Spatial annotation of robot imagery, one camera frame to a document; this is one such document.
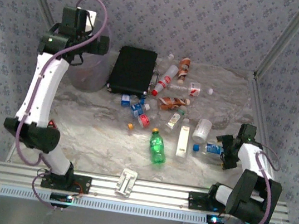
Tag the white bottle with red cap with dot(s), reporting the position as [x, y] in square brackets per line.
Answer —
[166, 78]

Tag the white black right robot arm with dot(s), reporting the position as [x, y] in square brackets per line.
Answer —
[255, 158]

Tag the clear bottle with red label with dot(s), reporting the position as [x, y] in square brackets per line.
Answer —
[144, 120]

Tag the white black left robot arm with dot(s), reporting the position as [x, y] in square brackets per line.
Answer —
[43, 87]

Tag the clear bottle with green cap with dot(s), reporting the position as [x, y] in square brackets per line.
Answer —
[175, 118]

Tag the small blue label bottle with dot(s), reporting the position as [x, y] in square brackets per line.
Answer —
[126, 100]

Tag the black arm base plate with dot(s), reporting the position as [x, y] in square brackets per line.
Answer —
[85, 185]
[196, 200]

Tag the small red triangular object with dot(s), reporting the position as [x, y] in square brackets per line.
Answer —
[52, 125]

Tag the green soda bottle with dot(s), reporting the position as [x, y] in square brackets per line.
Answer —
[157, 147]

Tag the tall white plastic bottle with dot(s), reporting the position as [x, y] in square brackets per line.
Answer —
[183, 139]

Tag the white plastic bracket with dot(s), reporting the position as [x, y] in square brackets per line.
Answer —
[126, 183]

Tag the small lit controller board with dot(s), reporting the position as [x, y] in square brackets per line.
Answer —
[60, 198]
[214, 221]

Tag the blue label bottle white cap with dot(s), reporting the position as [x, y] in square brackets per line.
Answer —
[138, 109]

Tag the translucent plastic bin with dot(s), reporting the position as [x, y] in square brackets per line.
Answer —
[93, 72]

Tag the aluminium mounting rail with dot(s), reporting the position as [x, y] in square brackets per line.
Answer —
[154, 193]

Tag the brown label plastic bottle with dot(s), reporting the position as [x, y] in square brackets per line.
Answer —
[173, 103]
[184, 69]

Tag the clear bottle red white label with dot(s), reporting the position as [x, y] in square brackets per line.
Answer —
[193, 89]

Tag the clear bottle with white cap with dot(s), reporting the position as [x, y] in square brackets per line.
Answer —
[170, 56]

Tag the blue cap water bottle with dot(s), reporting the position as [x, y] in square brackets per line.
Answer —
[211, 149]

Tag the black hard case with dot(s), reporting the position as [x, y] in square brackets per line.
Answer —
[131, 71]

